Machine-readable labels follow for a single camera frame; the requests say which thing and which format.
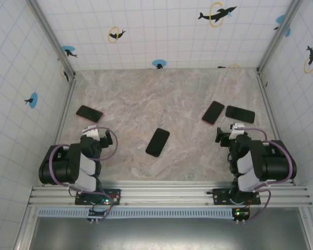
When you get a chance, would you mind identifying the blue circle fish sticker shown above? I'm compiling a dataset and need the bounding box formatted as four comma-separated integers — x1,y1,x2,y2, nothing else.
24,92,39,109
152,59,167,70

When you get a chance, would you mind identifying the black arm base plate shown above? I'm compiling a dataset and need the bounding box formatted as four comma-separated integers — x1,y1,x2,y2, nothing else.
212,187,261,206
75,188,122,206

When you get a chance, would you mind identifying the grey metal sheet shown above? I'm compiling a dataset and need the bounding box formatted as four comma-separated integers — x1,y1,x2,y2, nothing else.
33,217,310,250

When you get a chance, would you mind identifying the aluminium table edge rail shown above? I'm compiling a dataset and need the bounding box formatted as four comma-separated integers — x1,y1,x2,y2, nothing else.
43,78,78,186
257,72,296,186

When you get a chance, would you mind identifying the small black controller board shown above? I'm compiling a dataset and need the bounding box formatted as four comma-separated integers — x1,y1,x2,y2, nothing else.
232,208,250,224
88,208,113,222

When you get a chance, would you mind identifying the dark teal phone case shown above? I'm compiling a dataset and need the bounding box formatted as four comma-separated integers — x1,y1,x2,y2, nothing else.
225,105,256,124

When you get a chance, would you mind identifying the blue circle shark sticker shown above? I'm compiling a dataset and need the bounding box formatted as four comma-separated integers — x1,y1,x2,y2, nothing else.
61,45,78,58

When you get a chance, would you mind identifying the spiny fish ring sticker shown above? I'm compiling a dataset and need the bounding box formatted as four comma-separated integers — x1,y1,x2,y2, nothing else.
303,45,313,74

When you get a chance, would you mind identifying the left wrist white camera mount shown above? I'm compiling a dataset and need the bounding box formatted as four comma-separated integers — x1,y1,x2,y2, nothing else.
81,124,100,141

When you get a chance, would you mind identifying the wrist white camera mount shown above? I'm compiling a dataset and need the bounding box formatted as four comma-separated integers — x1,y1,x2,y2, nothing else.
81,124,100,141
228,122,246,140

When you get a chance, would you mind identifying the aluminium rail beam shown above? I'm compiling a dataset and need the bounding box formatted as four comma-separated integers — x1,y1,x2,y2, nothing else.
28,185,313,208

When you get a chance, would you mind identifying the whale yellow ring sticker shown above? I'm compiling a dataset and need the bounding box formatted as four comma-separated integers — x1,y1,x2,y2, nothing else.
197,2,237,28

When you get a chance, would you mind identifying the dolphin yellow ring sticker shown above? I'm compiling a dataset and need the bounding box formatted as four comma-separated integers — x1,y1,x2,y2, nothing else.
108,26,127,44

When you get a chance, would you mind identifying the blue smartphone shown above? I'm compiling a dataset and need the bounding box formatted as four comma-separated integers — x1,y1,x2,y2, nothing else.
76,105,104,123

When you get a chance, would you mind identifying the black screen smartphone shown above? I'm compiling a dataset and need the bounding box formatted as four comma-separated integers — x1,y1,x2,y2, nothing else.
201,101,226,127
225,105,256,124
145,128,171,158

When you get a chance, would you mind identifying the white slotted cable duct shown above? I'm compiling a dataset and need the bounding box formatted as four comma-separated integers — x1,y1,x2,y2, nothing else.
38,207,237,219

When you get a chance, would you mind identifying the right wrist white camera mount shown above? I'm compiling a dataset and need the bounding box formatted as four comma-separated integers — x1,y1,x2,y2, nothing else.
228,122,246,140

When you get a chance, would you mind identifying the aluminium corner post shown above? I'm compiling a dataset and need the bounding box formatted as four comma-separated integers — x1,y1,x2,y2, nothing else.
257,0,303,73
26,0,77,79

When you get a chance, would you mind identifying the red circuit board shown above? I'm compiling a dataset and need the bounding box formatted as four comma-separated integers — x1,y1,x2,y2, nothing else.
104,191,121,204

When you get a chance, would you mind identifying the aluminium frame leg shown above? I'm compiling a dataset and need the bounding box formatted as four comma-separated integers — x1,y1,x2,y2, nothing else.
14,207,40,250
298,207,313,250

